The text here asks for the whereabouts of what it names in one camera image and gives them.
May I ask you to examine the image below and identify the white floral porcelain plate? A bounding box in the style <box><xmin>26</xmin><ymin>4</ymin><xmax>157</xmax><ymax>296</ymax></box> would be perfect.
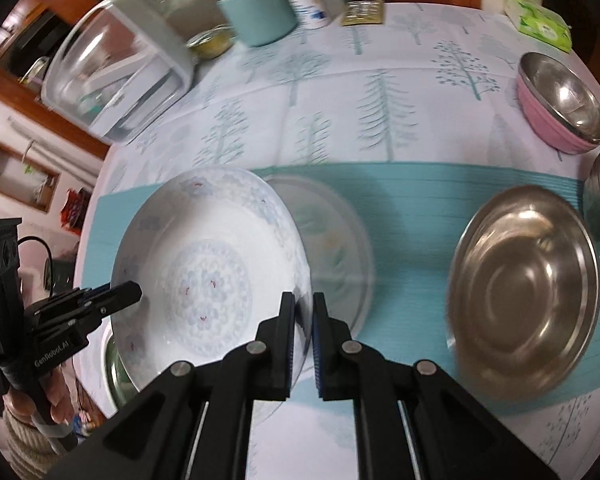
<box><xmin>111</xmin><ymin>167</ymin><xmax>312</xmax><ymax>389</ymax></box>

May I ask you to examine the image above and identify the large steel bowl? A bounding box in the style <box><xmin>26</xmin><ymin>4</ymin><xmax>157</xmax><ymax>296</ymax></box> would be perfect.
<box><xmin>446</xmin><ymin>185</ymin><xmax>600</xmax><ymax>401</ymax></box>

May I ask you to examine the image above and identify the dark green plate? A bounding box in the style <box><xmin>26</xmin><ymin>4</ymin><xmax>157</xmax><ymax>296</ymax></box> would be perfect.
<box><xmin>102</xmin><ymin>335</ymin><xmax>138</xmax><ymax>410</ymax></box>

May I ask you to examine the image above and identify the left hand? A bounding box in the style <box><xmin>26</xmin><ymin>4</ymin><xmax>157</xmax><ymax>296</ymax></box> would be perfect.
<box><xmin>2</xmin><ymin>358</ymin><xmax>79</xmax><ymax>434</ymax></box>

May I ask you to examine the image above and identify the clear plastic storage box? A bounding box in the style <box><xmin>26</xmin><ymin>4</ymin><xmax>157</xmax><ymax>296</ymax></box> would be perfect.
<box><xmin>41</xmin><ymin>0</ymin><xmax>197</xmax><ymax>143</ymax></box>

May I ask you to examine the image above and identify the teal white printed tablecloth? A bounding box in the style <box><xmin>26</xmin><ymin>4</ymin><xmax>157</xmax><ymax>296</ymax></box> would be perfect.
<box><xmin>76</xmin><ymin>3</ymin><xmax>600</xmax><ymax>479</ymax></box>

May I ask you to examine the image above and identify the small gold tin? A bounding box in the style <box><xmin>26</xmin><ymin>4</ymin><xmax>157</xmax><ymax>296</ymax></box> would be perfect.
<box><xmin>186</xmin><ymin>24</ymin><xmax>235</xmax><ymax>61</ymax></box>

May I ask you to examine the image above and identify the pink steel bowl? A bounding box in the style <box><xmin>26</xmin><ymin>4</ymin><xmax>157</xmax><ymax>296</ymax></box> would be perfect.
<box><xmin>516</xmin><ymin>51</ymin><xmax>600</xmax><ymax>155</ymax></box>

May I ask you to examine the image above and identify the teal ceramic jar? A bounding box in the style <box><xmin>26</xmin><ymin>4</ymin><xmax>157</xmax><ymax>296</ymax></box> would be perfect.
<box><xmin>218</xmin><ymin>0</ymin><xmax>298</xmax><ymax>48</ymax></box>

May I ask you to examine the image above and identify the gold foil packet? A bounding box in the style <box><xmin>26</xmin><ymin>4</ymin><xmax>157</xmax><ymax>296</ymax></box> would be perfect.
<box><xmin>340</xmin><ymin>0</ymin><xmax>385</xmax><ymax>26</ymax></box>

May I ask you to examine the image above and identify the white pill bottle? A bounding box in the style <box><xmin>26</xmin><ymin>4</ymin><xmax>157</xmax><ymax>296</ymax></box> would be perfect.
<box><xmin>288</xmin><ymin>0</ymin><xmax>332</xmax><ymax>29</ymax></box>

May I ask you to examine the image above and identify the green wet wipes pack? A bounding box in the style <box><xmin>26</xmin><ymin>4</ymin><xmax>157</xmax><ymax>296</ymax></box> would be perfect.
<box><xmin>504</xmin><ymin>0</ymin><xmax>572</xmax><ymax>53</ymax></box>

